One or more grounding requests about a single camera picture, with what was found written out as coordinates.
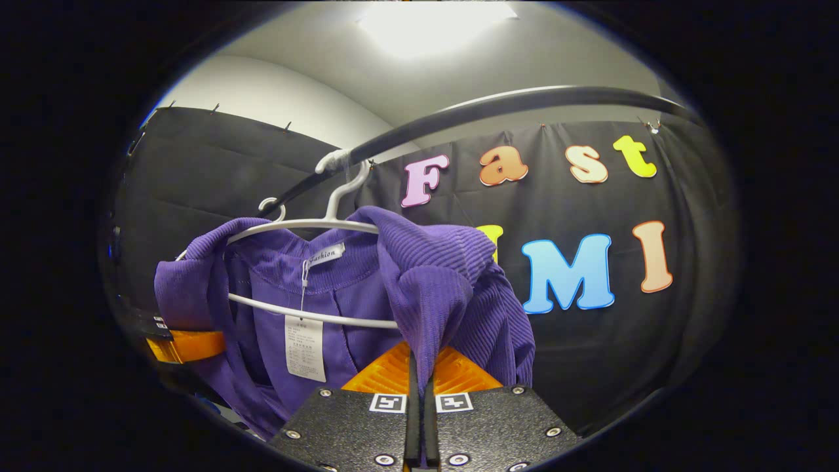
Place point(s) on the black clothes rack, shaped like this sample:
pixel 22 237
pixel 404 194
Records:
pixel 524 101

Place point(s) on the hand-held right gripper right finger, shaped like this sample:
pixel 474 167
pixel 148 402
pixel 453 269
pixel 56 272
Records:
pixel 491 426

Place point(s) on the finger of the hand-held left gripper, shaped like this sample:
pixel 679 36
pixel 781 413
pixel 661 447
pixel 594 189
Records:
pixel 196 344

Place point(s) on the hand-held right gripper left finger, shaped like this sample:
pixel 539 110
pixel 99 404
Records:
pixel 354 426

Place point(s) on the large round ceiling light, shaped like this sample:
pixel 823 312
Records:
pixel 436 26

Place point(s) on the small white clothes hanger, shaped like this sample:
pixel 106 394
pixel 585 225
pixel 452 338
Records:
pixel 282 211

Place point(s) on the purple ribbed jacket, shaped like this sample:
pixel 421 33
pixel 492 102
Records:
pixel 432 275

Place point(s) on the large white clothes hanger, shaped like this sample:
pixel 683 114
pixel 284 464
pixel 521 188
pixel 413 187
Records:
pixel 328 319

